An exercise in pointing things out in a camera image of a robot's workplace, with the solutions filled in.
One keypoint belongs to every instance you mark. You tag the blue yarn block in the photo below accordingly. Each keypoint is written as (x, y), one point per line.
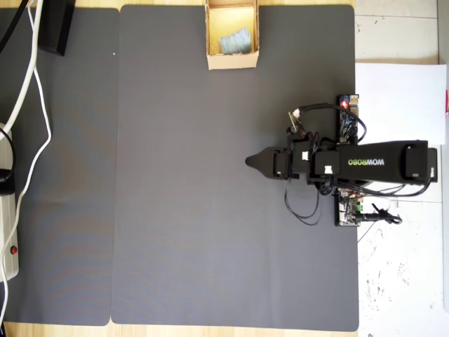
(235, 42)

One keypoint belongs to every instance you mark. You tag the large grey textured mat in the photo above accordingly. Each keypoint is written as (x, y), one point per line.
(210, 175)

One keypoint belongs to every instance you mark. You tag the narrow grey textured mat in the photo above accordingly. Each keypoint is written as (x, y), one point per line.
(70, 175)

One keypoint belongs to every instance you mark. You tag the open cardboard box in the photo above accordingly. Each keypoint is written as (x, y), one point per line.
(231, 62)

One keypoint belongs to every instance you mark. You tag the black rectangular bar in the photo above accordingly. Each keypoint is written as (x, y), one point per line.
(56, 28)

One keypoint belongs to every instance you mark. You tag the circuit board with red LED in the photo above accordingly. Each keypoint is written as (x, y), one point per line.
(347, 119)

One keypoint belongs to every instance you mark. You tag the white power strip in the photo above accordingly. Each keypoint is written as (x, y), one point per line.
(8, 228)

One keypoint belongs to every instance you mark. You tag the white paper sheet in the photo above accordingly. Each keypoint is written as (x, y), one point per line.
(396, 105)

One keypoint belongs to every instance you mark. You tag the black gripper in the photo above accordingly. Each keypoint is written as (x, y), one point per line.
(298, 158)

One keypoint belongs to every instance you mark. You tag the bare wrist camera board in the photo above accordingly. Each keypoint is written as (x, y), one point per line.
(296, 123)

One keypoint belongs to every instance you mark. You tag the circuit board with green terminal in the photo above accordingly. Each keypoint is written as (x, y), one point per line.
(345, 210)

